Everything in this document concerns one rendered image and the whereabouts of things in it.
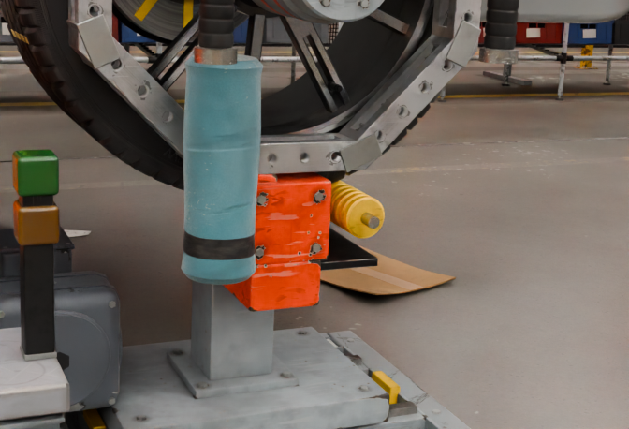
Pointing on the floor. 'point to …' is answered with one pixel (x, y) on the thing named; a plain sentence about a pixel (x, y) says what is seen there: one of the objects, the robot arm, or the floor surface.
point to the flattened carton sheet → (384, 277)
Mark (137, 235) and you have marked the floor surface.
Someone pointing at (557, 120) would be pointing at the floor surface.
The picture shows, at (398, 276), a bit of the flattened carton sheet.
